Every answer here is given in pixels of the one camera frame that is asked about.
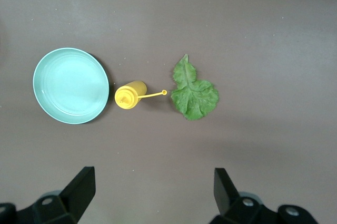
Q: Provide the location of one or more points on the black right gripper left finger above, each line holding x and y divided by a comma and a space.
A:
79, 189

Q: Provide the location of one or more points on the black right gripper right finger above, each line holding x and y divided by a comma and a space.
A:
226, 195

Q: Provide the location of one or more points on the green lettuce leaf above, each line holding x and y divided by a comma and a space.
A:
194, 97

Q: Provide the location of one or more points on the yellow squeeze bottle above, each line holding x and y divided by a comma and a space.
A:
130, 93

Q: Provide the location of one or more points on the mint green plate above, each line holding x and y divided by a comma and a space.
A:
71, 87

